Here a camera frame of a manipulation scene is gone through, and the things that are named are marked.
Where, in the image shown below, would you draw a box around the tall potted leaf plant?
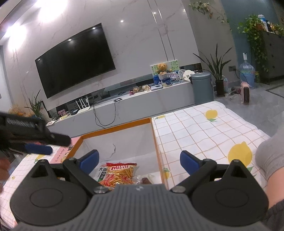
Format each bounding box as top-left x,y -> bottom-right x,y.
193,43 -> 233,97

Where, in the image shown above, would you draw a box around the hanging vine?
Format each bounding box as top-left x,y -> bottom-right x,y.
189,0 -> 230,24

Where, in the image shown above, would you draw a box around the green print picture board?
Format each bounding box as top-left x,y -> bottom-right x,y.
150,60 -> 179,76

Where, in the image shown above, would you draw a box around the white router with antennas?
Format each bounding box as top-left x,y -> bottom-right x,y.
71,96 -> 91,115

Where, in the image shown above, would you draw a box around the grey round trash can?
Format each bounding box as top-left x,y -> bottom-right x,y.
191,72 -> 214,106

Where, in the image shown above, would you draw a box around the grey drawer cabinet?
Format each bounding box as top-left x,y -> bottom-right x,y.
258,30 -> 284,85

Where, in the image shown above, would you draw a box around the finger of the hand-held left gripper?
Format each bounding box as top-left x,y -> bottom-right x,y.
24,144 -> 53,155
39,131 -> 72,147

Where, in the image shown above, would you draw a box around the black cable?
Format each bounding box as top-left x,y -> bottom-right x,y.
93,98 -> 123,127

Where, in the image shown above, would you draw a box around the white box with orange rim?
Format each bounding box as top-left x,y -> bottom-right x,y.
64,118 -> 169,191

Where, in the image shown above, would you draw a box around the person's left hand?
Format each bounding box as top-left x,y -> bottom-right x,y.
0,155 -> 10,191

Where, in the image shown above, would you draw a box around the pink printed box lid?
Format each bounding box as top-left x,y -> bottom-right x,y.
50,136 -> 82,163

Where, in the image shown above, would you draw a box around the bottles on cabinet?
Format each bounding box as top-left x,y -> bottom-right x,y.
257,14 -> 272,31

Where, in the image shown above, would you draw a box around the lemon print checked tablecloth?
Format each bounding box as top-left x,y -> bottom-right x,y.
0,101 -> 271,229

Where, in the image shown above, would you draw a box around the black curved television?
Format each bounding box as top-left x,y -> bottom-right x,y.
35,23 -> 116,99

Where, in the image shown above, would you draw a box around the white blue round tub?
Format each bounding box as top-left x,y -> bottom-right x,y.
161,76 -> 173,87

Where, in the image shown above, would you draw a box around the pile of snacks on console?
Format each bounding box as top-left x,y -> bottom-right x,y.
130,84 -> 151,95

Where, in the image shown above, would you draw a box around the white green snack packet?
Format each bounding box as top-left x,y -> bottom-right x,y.
94,165 -> 111,184

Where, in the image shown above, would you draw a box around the blue water jug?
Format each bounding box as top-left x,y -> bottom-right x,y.
239,53 -> 255,88

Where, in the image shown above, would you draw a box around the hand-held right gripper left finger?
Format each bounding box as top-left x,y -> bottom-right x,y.
31,150 -> 108,194

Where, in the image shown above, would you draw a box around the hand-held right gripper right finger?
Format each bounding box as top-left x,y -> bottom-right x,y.
170,151 -> 254,194

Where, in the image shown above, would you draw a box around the small green leaf plant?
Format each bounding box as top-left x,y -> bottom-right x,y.
24,90 -> 48,120

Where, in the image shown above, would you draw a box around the red packet of stick snacks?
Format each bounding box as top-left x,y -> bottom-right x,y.
99,162 -> 138,190

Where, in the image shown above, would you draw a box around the dried orange flowers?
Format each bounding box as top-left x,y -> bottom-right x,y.
9,104 -> 27,117

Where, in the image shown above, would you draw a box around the trailing green pothos plant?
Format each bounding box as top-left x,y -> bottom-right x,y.
237,14 -> 270,72

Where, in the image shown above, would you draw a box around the brown teddy bear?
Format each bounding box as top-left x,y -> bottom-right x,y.
155,63 -> 173,75

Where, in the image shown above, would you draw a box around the grey television console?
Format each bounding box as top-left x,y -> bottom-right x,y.
45,63 -> 201,138

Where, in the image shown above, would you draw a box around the pink space heater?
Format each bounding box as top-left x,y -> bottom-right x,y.
241,81 -> 251,104

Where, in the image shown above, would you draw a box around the clear packet with brown snack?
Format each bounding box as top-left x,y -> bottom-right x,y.
133,174 -> 156,185

